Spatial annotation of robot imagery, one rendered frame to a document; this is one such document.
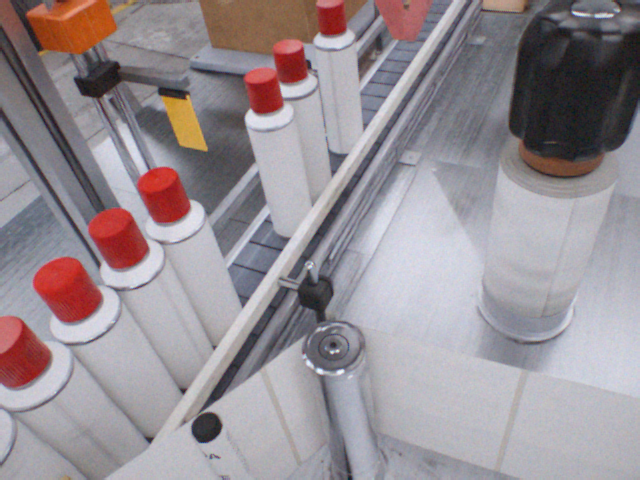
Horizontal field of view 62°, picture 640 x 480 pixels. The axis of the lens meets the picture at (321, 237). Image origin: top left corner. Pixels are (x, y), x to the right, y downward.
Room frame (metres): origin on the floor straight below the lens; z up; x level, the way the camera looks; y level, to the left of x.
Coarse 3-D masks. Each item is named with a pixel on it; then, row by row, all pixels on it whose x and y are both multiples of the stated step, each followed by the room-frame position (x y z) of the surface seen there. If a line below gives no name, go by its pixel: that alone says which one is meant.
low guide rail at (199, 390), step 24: (456, 0) 0.95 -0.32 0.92; (432, 48) 0.81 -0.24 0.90; (408, 72) 0.73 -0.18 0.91; (384, 120) 0.63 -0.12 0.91; (360, 144) 0.57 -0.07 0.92; (336, 192) 0.49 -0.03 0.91; (312, 216) 0.45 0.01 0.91; (288, 264) 0.39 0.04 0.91; (264, 288) 0.35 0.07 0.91; (240, 336) 0.31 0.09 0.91; (216, 360) 0.28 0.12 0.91; (192, 384) 0.26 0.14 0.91; (192, 408) 0.24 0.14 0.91; (168, 432) 0.22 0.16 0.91
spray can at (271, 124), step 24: (264, 72) 0.48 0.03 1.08; (264, 96) 0.46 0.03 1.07; (264, 120) 0.46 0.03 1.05; (288, 120) 0.46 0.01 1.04; (264, 144) 0.45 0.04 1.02; (288, 144) 0.45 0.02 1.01; (264, 168) 0.46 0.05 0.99; (288, 168) 0.45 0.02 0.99; (288, 192) 0.45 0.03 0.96; (288, 216) 0.45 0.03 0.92
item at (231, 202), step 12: (384, 24) 0.82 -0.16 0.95; (372, 36) 0.78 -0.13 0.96; (360, 48) 0.74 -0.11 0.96; (252, 168) 0.50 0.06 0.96; (240, 180) 0.48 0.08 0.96; (252, 180) 0.48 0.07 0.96; (240, 192) 0.46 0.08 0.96; (228, 204) 0.44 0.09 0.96; (216, 216) 0.43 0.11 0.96; (228, 216) 0.43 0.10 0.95; (216, 228) 0.42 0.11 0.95
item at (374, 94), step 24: (432, 24) 0.95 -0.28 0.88; (456, 24) 0.93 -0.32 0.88; (408, 48) 0.87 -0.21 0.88; (384, 72) 0.81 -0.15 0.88; (384, 96) 0.73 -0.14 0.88; (408, 96) 0.72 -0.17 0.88; (336, 168) 0.57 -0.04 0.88; (360, 168) 0.56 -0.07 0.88; (264, 240) 0.46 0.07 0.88; (288, 240) 0.45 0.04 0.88; (312, 240) 0.45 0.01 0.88; (240, 264) 0.43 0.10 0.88; (264, 264) 0.42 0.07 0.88; (240, 288) 0.39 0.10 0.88; (264, 312) 0.35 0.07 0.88; (240, 360) 0.30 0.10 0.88; (216, 384) 0.28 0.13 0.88
